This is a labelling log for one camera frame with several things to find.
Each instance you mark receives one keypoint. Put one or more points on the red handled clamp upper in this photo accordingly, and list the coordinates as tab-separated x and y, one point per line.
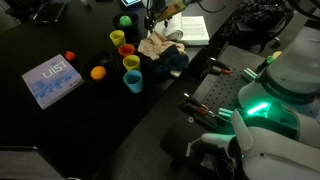
217	67

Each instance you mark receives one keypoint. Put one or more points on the yellow cup near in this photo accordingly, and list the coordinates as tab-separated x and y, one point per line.
131	62

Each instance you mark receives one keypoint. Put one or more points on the black device top left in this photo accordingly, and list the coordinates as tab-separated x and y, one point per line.
50	13

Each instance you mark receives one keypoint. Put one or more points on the dark navy cloth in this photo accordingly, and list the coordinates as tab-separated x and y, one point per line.
168	61

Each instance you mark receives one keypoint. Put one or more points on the orange fruit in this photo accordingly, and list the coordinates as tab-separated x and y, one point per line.
98	73

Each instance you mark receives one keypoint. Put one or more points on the small orange red ball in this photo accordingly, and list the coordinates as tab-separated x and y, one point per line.
70	56

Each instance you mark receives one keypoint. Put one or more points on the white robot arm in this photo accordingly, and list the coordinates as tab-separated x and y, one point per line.
273	129

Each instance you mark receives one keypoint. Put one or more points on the yellow cup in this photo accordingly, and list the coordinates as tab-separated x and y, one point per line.
118	38
131	62

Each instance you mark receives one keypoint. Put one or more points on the UIST blue white book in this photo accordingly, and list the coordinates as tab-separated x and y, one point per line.
52	80

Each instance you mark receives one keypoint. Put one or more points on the black bowl with green ball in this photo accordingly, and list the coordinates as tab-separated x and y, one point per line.
133	29

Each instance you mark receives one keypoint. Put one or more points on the blue cup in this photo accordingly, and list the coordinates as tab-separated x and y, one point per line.
134	81

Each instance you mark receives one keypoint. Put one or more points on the tablet with lit screen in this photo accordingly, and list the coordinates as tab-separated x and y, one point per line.
128	3

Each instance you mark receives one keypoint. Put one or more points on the beige cloth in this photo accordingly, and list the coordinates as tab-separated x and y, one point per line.
155	44

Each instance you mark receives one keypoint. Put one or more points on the green ball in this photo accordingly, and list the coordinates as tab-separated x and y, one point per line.
125	21

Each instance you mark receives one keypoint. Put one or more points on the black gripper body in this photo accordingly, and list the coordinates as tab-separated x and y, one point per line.
165	9

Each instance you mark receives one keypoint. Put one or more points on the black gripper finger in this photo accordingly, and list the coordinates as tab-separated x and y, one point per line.
148	24
166	25

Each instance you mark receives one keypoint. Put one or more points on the red handled clamp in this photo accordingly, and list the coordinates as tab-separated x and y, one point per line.
193	107
217	67

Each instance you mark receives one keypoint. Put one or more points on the orange book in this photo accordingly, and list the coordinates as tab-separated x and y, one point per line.
188	30

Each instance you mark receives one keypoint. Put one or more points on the red handled clamp lower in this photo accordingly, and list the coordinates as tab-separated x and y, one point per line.
193	107

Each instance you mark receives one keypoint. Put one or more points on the black office chair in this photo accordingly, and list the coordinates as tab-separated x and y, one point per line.
256	22

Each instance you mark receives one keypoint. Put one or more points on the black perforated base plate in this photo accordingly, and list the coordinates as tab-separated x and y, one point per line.
215	92

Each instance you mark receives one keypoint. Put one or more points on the orange cup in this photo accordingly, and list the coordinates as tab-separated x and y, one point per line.
126	50

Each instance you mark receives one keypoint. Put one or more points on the yellow cup far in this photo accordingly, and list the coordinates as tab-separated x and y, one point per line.
118	38

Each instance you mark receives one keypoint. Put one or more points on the black bowl with orange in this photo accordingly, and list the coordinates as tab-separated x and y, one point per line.
104	59

